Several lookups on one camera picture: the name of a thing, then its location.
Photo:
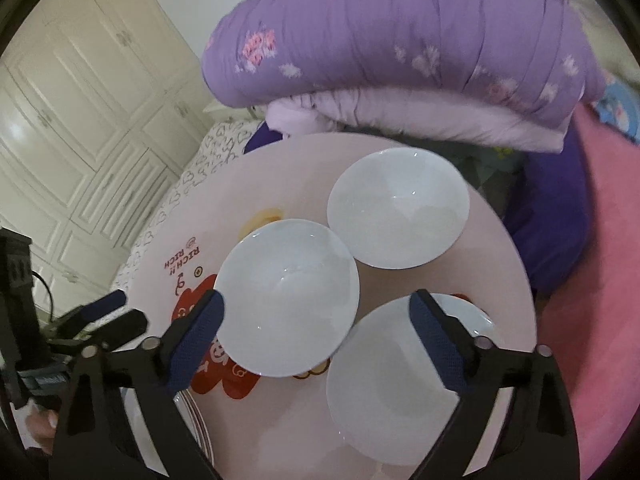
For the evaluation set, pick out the purple floral quilt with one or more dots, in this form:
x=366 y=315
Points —
x=400 y=20

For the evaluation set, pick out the light pink folded quilt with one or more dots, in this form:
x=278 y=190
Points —
x=450 y=120

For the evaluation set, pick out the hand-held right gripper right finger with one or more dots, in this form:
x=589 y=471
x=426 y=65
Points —
x=440 y=345

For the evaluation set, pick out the large white bowl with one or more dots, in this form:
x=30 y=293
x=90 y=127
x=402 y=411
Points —
x=285 y=290

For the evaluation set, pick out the person's left hand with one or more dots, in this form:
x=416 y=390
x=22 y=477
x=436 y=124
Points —
x=42 y=425

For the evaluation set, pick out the blue printed pillow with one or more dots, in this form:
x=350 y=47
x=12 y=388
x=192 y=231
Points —
x=620 y=105

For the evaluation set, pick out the small white bowl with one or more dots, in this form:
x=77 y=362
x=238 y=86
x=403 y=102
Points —
x=400 y=205
x=380 y=390

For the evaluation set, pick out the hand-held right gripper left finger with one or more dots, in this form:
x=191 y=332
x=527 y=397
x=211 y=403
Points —
x=195 y=345

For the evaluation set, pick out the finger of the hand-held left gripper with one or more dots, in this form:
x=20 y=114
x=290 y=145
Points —
x=100 y=307
x=120 y=327

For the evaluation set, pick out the cream bed headboard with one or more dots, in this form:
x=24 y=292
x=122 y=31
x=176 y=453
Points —
x=600 y=20

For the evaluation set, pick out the round table with printed cover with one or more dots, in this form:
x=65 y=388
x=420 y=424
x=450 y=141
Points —
x=280 y=180

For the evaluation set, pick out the cream panelled wardrobe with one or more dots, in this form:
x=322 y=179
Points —
x=75 y=110

